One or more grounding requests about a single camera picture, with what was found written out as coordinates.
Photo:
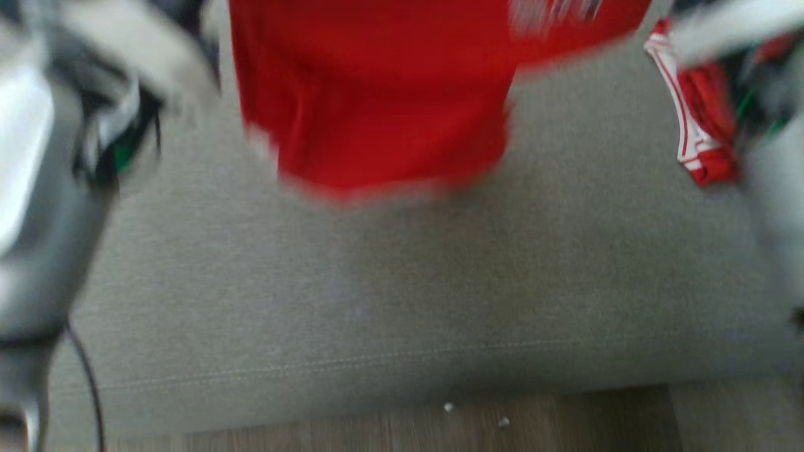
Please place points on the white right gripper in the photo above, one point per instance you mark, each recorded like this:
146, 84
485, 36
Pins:
735, 28

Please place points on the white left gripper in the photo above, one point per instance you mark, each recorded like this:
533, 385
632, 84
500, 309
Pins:
138, 44

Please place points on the red shirt with white stripes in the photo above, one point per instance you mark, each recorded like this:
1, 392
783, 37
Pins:
377, 94

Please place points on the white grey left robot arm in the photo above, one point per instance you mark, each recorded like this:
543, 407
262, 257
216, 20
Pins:
44, 220

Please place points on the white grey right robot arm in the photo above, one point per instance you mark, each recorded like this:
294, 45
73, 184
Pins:
782, 207

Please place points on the grey fabric sofa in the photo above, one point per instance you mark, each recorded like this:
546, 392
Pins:
408, 301

